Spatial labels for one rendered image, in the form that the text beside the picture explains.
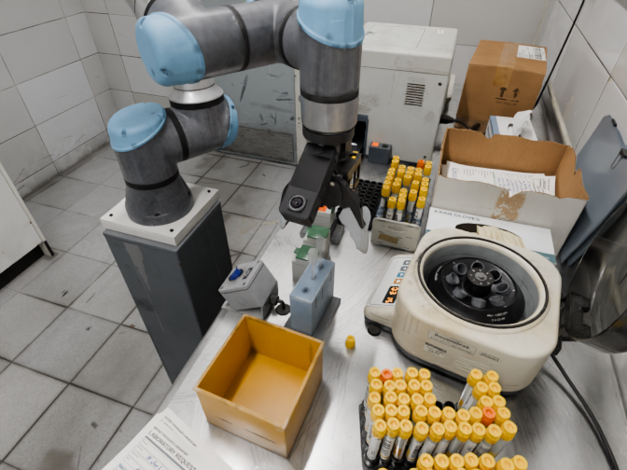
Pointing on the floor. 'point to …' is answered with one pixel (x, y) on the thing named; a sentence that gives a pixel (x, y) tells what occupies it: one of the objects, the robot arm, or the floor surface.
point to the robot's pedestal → (176, 284)
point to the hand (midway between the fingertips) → (320, 243)
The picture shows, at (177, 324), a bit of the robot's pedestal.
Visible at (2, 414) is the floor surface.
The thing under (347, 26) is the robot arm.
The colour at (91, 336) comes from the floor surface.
